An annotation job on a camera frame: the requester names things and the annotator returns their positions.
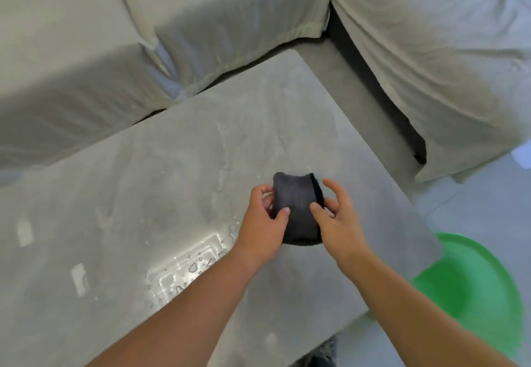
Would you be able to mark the person's right hand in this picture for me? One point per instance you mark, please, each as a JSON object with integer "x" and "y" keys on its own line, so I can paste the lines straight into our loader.
{"x": 340, "y": 234}

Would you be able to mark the person's left hand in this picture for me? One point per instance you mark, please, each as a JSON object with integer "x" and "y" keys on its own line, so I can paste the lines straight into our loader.
{"x": 257, "y": 230}

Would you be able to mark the person's right middle finger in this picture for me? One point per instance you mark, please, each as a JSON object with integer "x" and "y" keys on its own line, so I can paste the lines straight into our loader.
{"x": 330, "y": 206}

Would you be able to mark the person's right thumb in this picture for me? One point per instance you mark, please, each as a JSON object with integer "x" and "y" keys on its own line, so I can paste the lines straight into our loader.
{"x": 318, "y": 217}

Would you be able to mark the person's left thumb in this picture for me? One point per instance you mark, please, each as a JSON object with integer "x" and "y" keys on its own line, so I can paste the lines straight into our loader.
{"x": 280, "y": 223}

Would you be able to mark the dark grey cloth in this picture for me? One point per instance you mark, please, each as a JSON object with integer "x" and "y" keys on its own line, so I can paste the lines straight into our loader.
{"x": 296, "y": 209}

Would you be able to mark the person's left forearm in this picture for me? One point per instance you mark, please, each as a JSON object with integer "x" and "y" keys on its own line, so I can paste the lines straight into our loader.
{"x": 178, "y": 317}

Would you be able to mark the person's right forearm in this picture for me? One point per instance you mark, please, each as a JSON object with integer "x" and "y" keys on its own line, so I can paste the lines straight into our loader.
{"x": 415, "y": 313}

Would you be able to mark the grey coffee table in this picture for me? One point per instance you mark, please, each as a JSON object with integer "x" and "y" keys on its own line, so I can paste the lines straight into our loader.
{"x": 186, "y": 213}

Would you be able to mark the green plastic basin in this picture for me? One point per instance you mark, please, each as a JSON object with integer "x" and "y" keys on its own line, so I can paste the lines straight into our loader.
{"x": 473, "y": 292}

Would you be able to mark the grey covered sofa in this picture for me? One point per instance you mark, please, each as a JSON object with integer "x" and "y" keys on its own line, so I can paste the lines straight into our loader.
{"x": 249, "y": 47}

